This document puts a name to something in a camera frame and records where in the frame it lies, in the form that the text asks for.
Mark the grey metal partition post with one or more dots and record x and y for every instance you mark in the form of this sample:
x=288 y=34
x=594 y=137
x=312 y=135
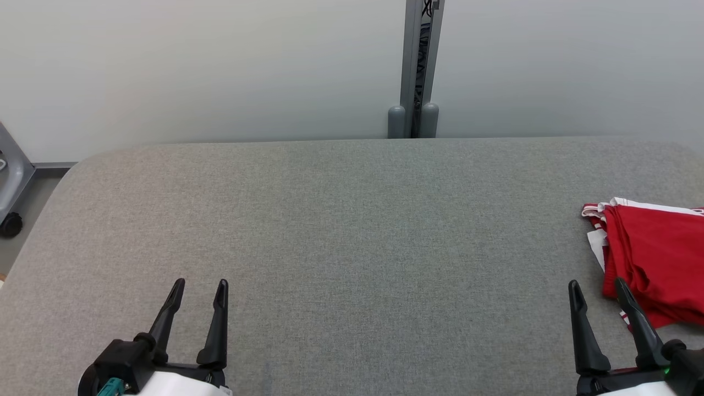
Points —
x=410 y=55

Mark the grey wall post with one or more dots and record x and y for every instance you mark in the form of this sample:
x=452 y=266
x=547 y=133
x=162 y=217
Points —
x=396 y=124

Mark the grey cylindrical post foot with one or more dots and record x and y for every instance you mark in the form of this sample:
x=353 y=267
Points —
x=429 y=121

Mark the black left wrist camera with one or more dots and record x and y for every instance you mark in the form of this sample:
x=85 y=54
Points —
x=118 y=357

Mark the red white-sleeved jersey shirt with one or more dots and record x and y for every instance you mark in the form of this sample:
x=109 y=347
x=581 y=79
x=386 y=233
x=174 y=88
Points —
x=597 y=247

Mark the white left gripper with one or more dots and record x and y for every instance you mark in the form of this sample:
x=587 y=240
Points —
x=181 y=385

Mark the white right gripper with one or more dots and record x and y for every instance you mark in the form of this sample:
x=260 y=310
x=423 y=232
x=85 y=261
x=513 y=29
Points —
x=621 y=385

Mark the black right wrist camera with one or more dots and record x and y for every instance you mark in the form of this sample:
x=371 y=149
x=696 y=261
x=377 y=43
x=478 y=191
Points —
x=687 y=368

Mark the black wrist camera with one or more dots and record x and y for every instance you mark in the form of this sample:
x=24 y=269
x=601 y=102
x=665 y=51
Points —
x=687 y=368
x=118 y=357

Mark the grey wheeled stand leg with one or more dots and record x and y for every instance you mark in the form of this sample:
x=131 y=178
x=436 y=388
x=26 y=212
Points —
x=14 y=176

